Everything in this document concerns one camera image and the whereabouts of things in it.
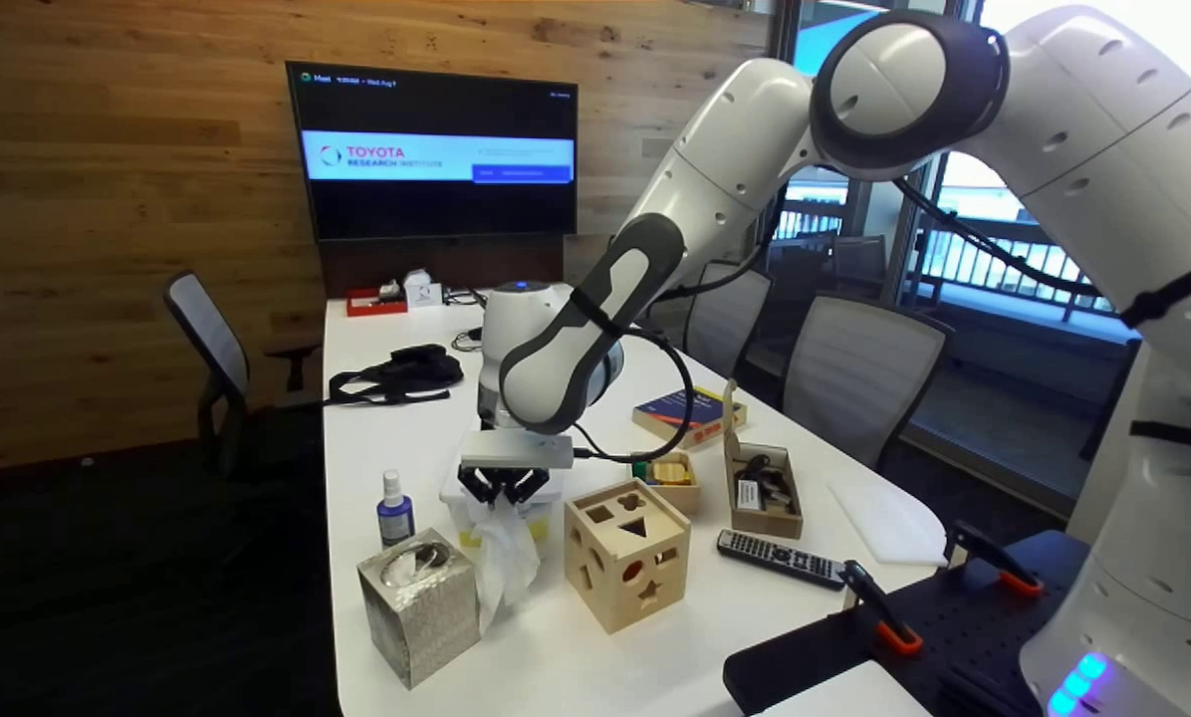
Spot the black office chair grey back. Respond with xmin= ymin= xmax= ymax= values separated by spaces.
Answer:
xmin=162 ymin=270 xmax=325 ymax=462

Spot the white small device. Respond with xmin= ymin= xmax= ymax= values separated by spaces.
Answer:
xmin=402 ymin=267 xmax=448 ymax=313

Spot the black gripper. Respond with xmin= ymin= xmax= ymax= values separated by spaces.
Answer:
xmin=453 ymin=453 xmax=559 ymax=515

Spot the white flat board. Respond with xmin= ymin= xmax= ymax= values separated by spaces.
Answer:
xmin=829 ymin=473 xmax=953 ymax=568

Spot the black mounting board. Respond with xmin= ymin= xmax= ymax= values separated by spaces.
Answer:
xmin=721 ymin=530 xmax=1074 ymax=717

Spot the black headset with strap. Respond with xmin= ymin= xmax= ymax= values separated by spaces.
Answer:
xmin=325 ymin=344 xmax=466 ymax=409

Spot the grey marble tissue box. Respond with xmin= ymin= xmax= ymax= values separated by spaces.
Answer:
xmin=356 ymin=530 xmax=487 ymax=694

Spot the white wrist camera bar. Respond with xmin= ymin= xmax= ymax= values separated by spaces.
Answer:
xmin=453 ymin=430 xmax=578 ymax=477

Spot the clear plastic bin with lid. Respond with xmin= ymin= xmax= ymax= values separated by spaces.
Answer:
xmin=434 ymin=433 xmax=567 ymax=551

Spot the red flat box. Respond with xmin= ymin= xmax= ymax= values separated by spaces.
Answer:
xmin=343 ymin=288 xmax=410 ymax=324

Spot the black electronics part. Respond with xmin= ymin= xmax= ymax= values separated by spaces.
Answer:
xmin=728 ymin=462 xmax=799 ymax=532

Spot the grey black remote control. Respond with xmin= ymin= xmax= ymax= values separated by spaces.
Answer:
xmin=714 ymin=526 xmax=853 ymax=592

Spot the small wooden box with blocks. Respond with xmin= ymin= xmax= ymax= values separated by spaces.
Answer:
xmin=637 ymin=451 xmax=704 ymax=517

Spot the black balcony railing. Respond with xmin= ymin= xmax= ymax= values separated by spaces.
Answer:
xmin=769 ymin=183 xmax=1137 ymax=331

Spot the hand sanitizer bottle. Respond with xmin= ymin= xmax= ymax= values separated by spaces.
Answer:
xmin=373 ymin=469 xmax=418 ymax=551

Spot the wall mounted TV screen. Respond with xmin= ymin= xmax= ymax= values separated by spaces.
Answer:
xmin=283 ymin=60 xmax=580 ymax=244

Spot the white sheet beside robot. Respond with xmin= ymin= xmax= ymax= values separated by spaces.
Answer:
xmin=749 ymin=659 xmax=936 ymax=717

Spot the wooden shape sorter cube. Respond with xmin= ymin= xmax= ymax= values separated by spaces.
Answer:
xmin=563 ymin=477 xmax=694 ymax=636

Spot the black clamp orange handle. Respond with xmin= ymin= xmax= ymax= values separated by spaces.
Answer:
xmin=835 ymin=554 xmax=930 ymax=663
xmin=944 ymin=523 xmax=1049 ymax=600

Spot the wooden box with items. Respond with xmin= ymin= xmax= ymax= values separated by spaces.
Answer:
xmin=721 ymin=378 xmax=809 ymax=540

